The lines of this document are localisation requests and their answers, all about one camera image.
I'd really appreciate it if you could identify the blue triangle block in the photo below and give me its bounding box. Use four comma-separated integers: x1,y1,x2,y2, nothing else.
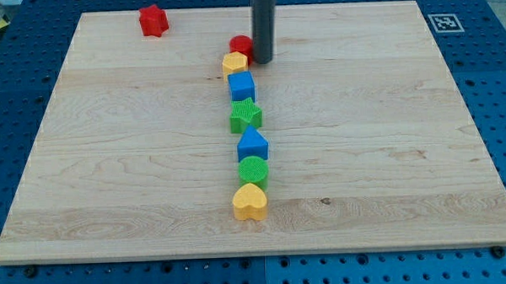
237,126,269,161

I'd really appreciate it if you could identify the green circle block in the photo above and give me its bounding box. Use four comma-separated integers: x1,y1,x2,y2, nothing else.
238,156,269,190

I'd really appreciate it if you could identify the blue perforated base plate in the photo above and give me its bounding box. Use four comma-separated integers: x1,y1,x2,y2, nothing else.
0,0,506,284

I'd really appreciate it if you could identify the wooden board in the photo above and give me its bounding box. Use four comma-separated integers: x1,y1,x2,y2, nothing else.
0,1,506,265

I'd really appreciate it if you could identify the red star block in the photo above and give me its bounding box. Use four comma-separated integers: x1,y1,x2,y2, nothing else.
138,4,169,37

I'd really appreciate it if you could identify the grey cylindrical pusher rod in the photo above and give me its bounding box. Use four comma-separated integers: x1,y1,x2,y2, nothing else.
250,0,276,64

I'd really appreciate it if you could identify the green star block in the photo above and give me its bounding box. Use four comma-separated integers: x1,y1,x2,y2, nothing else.
229,98,262,133

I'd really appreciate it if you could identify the red circle block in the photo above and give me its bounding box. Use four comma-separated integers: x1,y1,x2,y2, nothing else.
229,35,254,66

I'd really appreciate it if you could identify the white fiducial marker tag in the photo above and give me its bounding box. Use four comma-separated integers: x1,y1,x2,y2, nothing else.
428,13,465,34

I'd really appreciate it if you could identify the yellow heart block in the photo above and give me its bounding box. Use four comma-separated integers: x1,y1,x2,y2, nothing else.
232,183,268,221

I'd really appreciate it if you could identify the yellow hexagon block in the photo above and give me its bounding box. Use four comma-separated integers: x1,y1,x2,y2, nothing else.
222,51,248,82

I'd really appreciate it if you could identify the blue cube block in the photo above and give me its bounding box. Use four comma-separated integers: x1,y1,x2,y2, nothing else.
227,71,256,102

